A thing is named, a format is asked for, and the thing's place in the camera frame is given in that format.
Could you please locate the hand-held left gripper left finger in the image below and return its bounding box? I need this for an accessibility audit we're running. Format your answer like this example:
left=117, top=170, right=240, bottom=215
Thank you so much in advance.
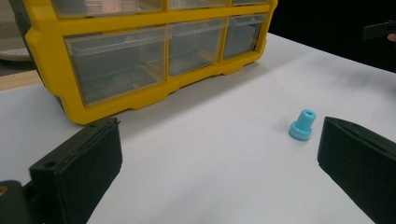
left=22, top=117, right=123, bottom=224

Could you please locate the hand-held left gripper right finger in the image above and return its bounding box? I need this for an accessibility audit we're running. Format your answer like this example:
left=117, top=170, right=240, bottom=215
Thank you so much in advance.
left=317, top=116, right=396, bottom=224

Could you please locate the small blue plastic part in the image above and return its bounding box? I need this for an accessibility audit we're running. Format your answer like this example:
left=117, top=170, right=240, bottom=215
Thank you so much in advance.
left=288, top=108, right=318, bottom=143

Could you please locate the clear plastic drawer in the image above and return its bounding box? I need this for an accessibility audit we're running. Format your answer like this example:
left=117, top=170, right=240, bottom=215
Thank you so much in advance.
left=64, top=26, right=169, bottom=107

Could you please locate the yellow black drawer organizer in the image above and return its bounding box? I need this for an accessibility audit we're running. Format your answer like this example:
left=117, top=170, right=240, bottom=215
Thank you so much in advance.
left=8, top=0, right=279, bottom=126

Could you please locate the black curtain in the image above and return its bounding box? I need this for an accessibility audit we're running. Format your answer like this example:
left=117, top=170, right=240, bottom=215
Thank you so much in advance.
left=269, top=0, right=396, bottom=74

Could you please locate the wooden table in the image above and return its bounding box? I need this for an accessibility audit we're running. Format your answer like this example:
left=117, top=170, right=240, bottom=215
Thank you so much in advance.
left=0, top=69, right=43, bottom=92

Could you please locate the white round plate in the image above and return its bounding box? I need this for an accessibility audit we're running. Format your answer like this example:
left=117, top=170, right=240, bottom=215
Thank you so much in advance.
left=0, top=46, right=32, bottom=62

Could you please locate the set of clear drawers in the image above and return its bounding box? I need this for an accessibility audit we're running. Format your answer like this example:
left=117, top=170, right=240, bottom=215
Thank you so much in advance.
left=50, top=0, right=270, bottom=77

